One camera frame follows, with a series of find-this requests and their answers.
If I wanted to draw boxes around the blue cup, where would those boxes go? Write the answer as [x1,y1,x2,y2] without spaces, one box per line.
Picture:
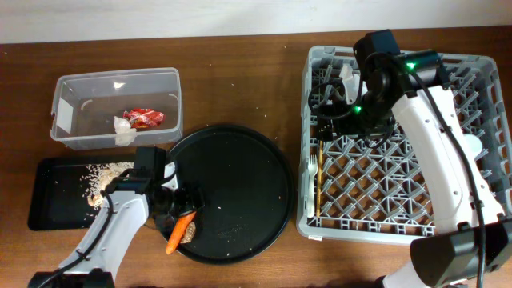
[463,134,483,161]

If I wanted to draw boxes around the grey dishwasher rack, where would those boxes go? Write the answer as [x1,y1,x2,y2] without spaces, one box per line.
[297,54,511,245]

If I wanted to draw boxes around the orange carrot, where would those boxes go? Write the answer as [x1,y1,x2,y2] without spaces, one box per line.
[166,213,196,254]

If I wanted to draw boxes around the white plastic fork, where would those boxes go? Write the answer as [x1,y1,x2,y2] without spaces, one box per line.
[306,155,318,218]

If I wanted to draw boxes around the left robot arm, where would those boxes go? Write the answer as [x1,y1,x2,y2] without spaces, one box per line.
[28,147,204,287]

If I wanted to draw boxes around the black rectangular tray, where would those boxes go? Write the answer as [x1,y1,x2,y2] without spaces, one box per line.
[27,154,134,231]

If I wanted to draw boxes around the white tissue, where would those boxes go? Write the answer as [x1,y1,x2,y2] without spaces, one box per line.
[114,116,137,146]

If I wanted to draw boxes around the wooden chopstick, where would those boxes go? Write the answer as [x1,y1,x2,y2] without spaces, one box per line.
[315,140,323,218]

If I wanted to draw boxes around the clear plastic bin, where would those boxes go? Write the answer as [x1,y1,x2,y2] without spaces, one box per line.
[50,67,183,150]

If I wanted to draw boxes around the rice and peanut leftovers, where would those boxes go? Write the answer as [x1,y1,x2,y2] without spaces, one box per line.
[80,162,134,209]

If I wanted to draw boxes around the red snack wrapper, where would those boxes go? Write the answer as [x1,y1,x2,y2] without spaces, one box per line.
[122,108,166,129]

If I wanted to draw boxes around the brown ginger piece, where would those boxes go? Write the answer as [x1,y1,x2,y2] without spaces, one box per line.
[180,222,196,244]

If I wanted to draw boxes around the black round tray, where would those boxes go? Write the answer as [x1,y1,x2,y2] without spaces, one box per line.
[167,125,296,265]

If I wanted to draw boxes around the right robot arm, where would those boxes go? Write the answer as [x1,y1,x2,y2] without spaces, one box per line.
[298,30,511,287]

